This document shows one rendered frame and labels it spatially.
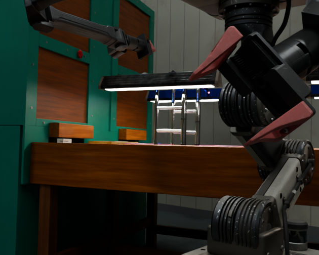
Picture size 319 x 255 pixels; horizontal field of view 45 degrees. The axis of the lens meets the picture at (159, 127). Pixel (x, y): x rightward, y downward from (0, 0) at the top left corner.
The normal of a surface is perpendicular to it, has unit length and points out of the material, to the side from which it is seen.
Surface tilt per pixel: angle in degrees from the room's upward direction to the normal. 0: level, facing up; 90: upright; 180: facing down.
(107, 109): 90
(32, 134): 90
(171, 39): 90
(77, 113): 90
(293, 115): 76
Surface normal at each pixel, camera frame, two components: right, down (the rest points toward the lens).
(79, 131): 0.92, 0.00
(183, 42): -0.62, -0.04
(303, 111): 0.05, -0.27
